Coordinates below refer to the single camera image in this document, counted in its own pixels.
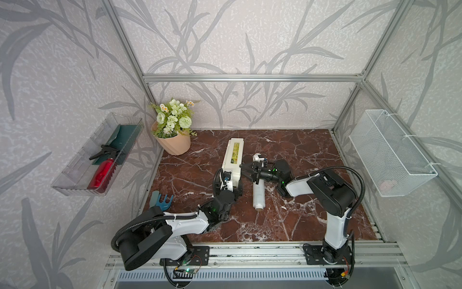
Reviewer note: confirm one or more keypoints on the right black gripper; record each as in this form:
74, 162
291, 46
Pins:
255, 175

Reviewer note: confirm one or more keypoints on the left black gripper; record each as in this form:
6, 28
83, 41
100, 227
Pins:
234, 194

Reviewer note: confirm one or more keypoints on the clear plastic wrap roll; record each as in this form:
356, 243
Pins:
259, 195

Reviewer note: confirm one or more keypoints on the cream dispenser base tray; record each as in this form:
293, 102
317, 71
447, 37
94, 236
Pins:
233, 159

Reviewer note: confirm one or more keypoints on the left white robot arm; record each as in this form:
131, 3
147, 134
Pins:
163, 235

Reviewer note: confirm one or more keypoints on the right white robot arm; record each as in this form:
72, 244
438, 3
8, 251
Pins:
339, 189

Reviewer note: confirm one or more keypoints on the blue hand rake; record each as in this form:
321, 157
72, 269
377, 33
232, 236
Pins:
164, 202

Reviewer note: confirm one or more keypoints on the teal garden trowel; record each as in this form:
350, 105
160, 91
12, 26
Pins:
154, 198

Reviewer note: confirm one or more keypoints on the terracotta flower pot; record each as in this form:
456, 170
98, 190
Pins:
177, 145

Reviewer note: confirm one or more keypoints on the white green artificial flowers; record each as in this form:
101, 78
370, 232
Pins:
173, 119

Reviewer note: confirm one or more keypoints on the red spray bottle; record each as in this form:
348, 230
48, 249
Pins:
102, 177

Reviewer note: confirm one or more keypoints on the dark green folded cloth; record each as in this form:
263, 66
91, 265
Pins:
123, 139

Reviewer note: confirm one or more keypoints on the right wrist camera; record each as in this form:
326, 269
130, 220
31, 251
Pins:
260, 159

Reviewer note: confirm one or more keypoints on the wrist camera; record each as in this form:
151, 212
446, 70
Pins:
225, 180
260, 159

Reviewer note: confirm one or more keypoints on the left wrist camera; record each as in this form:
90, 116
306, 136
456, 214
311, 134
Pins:
225, 180

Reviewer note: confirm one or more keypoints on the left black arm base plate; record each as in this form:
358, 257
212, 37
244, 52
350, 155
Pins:
197, 256

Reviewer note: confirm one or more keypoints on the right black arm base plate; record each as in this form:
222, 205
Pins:
326, 255

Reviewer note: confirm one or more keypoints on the clear plastic wall shelf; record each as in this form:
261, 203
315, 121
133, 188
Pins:
95, 166

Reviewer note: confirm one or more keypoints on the white wire mesh basket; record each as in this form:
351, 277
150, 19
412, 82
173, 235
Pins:
395, 164

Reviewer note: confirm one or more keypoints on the aluminium front rail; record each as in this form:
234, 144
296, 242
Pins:
290, 254

